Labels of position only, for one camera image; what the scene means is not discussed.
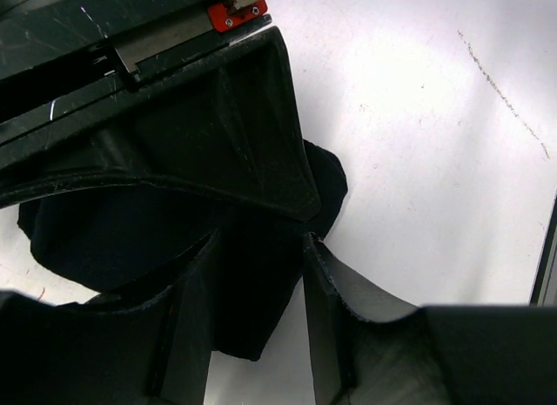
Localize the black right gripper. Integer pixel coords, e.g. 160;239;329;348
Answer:
1;0;321;221

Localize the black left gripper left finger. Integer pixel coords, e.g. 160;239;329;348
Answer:
1;232;221;404

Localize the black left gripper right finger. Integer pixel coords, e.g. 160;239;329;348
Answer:
303;234;556;404

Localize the black sock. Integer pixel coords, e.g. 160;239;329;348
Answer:
17;138;349;363

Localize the aluminium table rail frame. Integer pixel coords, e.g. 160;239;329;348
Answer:
530;202;557;306

